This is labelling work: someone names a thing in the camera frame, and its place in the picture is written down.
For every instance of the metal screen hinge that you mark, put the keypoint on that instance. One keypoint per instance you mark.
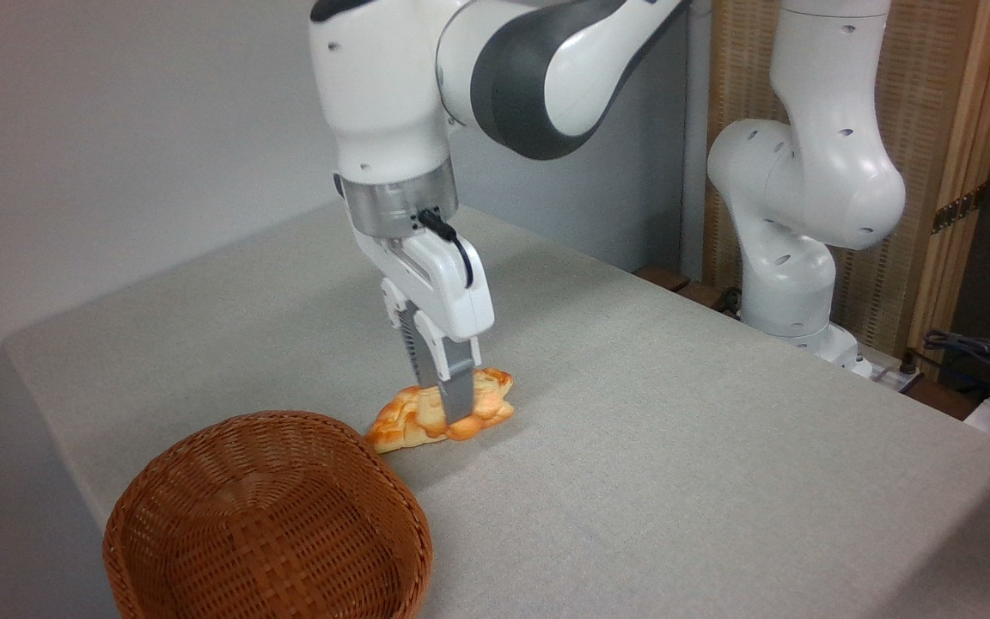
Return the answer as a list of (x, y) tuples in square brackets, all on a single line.
[(959, 209)]

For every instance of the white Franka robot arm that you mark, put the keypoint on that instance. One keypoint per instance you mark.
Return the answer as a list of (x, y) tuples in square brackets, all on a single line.
[(813, 172)]

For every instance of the long braided bread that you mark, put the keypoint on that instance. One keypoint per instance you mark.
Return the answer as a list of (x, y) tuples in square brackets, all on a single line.
[(405, 421)]

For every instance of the round pale bread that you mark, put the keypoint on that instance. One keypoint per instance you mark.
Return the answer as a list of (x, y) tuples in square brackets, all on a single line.
[(491, 404)]

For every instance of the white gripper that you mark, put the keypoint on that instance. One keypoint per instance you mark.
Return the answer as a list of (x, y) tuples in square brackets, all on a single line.
[(452, 292)]

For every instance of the bamboo folding screen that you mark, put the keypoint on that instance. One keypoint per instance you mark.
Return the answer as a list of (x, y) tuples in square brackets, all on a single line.
[(933, 86)]

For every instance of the brown woven wicker basket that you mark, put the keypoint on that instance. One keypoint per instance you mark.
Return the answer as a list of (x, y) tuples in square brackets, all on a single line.
[(271, 524)]

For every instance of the grey tablecloth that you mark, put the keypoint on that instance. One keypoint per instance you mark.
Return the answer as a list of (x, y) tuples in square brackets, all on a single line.
[(675, 473)]

